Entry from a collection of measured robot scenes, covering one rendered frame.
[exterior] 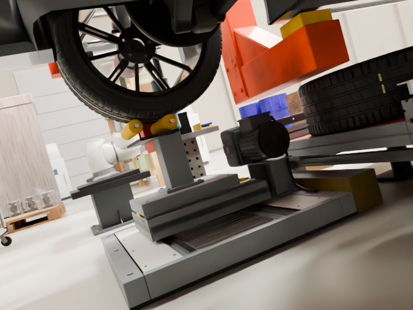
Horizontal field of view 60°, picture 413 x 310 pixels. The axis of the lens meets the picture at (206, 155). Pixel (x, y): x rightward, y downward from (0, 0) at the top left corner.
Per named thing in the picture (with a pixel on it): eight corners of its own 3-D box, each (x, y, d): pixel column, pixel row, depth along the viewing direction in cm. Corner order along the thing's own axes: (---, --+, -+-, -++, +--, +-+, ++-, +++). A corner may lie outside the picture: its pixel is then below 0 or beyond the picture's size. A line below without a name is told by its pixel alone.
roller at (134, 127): (131, 134, 137) (127, 119, 136) (121, 142, 164) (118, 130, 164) (145, 130, 139) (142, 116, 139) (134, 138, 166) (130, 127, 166)
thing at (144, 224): (153, 244, 127) (145, 218, 126) (136, 230, 160) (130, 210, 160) (272, 200, 144) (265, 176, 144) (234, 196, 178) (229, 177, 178)
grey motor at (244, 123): (283, 205, 131) (257, 112, 130) (235, 199, 171) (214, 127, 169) (322, 190, 138) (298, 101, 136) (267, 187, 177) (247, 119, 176)
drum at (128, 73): (122, 70, 158) (113, 39, 158) (117, 82, 178) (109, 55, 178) (153, 64, 163) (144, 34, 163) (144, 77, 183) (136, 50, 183)
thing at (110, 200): (81, 230, 263) (69, 191, 262) (145, 208, 282) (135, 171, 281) (85, 241, 217) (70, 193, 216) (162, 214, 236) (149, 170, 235)
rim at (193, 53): (43, 36, 124) (125, -63, 137) (47, 58, 146) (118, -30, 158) (162, 122, 137) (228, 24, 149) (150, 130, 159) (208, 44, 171)
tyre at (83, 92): (7, 39, 120) (120, -92, 137) (17, 60, 143) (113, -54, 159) (168, 151, 137) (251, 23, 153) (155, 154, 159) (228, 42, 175)
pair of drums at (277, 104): (271, 139, 870) (262, 102, 866) (303, 132, 753) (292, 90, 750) (243, 147, 840) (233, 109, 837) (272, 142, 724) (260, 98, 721)
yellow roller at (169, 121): (167, 129, 134) (163, 114, 134) (151, 138, 162) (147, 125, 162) (181, 125, 136) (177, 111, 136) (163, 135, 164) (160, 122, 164)
